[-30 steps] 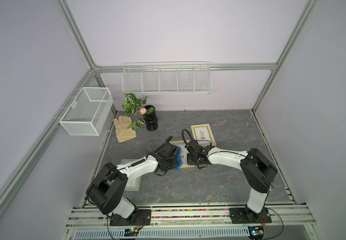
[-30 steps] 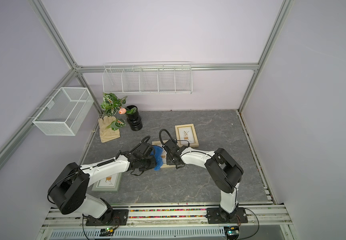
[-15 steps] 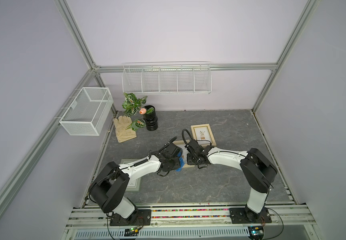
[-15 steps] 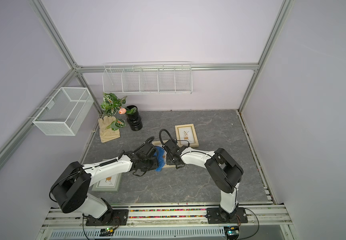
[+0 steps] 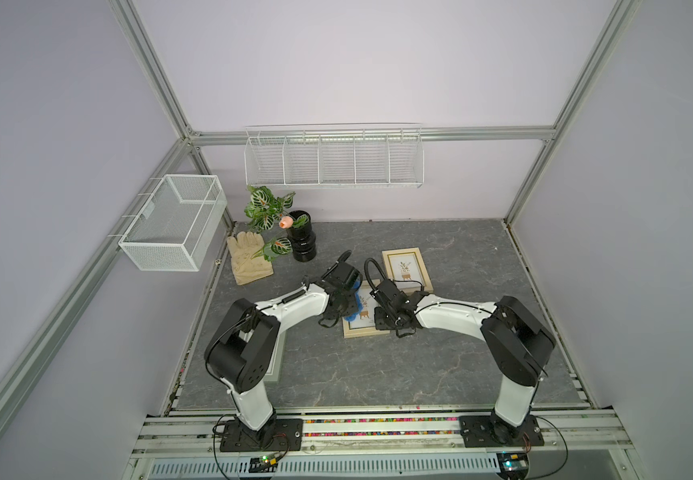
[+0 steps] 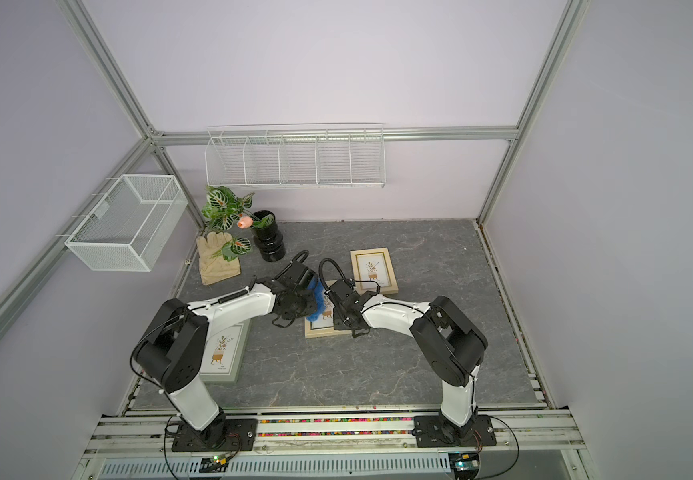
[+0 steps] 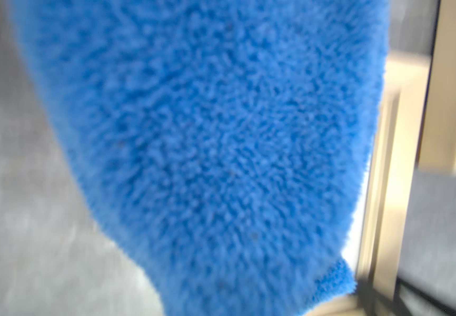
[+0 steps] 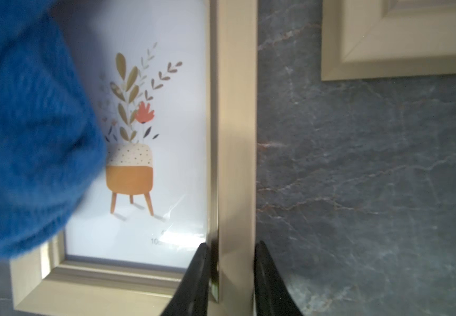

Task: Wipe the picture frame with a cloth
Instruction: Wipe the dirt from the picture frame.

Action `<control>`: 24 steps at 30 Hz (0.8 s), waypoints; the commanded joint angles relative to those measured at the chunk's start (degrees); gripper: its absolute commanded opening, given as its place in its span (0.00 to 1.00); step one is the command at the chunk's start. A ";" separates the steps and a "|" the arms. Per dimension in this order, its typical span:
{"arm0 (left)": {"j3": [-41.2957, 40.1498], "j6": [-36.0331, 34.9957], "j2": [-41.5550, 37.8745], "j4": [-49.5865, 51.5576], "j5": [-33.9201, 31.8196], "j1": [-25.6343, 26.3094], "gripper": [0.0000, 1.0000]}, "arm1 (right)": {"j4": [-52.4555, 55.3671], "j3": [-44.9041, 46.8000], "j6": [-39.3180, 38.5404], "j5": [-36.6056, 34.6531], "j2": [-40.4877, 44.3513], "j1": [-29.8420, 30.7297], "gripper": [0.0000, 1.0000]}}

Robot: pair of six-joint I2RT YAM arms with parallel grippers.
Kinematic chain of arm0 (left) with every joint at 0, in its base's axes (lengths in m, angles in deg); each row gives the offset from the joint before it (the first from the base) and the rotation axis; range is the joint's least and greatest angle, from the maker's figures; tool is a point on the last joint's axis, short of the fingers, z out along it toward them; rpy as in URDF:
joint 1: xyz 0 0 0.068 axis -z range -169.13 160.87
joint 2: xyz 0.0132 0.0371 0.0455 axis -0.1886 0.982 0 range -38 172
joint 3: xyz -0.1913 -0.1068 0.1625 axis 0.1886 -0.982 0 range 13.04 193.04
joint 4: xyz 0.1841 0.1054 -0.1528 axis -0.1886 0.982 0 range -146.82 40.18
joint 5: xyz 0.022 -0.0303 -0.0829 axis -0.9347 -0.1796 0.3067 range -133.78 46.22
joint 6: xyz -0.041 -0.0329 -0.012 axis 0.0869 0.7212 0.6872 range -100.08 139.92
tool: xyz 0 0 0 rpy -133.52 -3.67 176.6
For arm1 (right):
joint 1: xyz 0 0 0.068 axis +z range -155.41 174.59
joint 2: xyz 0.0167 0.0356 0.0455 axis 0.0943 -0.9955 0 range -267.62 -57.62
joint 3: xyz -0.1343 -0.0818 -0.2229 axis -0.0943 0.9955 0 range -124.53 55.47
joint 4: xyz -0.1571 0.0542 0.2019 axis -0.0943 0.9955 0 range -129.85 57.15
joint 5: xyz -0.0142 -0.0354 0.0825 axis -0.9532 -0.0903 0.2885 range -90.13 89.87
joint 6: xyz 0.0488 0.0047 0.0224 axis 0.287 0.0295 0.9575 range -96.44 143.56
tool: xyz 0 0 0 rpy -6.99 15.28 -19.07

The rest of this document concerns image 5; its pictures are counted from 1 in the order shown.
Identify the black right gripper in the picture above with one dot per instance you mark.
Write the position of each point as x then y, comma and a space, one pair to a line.
379, 322

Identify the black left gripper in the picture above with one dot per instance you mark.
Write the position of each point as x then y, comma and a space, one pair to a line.
352, 306

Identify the blue microfiber cloth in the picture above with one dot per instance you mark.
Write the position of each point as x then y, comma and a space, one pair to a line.
361, 304

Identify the gold frame with deer print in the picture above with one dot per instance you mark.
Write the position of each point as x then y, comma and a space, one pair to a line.
365, 326

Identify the gold frame with plant print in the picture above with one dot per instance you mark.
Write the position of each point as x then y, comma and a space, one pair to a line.
408, 269

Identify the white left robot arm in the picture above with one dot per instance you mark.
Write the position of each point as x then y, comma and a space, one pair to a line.
242, 347

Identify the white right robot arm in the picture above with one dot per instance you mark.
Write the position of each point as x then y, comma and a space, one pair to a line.
520, 343

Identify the glossy black vase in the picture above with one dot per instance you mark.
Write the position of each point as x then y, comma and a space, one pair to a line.
302, 236

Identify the cream work glove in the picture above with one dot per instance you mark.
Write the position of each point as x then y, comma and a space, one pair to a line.
248, 264

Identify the green artificial plant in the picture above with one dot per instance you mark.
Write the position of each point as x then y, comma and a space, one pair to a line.
265, 211

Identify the green picture frame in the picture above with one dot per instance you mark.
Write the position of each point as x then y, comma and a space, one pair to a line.
275, 367

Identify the white wire wall shelf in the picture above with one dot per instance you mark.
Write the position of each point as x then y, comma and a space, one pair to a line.
368, 155

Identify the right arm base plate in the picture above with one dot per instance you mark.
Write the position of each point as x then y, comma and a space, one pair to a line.
479, 431

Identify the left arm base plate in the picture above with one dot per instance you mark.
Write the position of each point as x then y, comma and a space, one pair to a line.
276, 435

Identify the white wire basket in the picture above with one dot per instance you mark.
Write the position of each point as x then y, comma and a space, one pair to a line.
174, 228

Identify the aluminium rail base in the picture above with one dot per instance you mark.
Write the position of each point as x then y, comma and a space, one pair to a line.
384, 443

